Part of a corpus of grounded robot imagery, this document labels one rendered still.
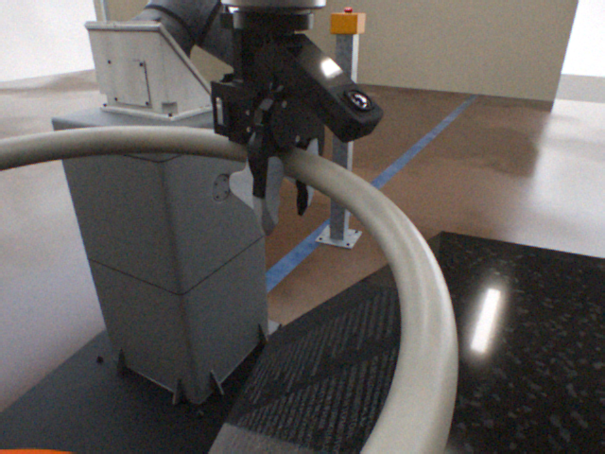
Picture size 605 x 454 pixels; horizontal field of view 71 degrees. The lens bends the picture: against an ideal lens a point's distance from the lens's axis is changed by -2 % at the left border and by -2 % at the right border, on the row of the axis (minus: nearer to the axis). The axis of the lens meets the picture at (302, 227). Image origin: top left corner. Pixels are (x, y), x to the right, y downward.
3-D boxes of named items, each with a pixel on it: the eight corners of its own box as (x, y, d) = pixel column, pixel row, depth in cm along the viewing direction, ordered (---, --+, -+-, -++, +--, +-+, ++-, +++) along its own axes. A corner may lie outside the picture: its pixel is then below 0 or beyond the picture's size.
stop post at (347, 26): (362, 233, 235) (377, 11, 185) (351, 250, 218) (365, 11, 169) (327, 226, 242) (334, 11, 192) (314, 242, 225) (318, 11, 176)
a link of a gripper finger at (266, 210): (236, 220, 48) (246, 138, 45) (276, 238, 45) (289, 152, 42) (216, 225, 46) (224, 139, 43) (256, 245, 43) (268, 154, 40)
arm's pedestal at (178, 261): (91, 364, 148) (17, 118, 109) (190, 291, 186) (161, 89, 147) (201, 427, 126) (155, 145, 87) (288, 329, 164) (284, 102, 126)
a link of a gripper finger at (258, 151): (271, 190, 45) (284, 104, 42) (284, 195, 44) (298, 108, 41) (238, 196, 41) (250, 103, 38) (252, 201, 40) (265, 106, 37)
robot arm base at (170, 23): (102, 31, 109) (122, 2, 112) (155, 81, 124) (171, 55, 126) (146, 24, 98) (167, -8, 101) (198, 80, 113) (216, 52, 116)
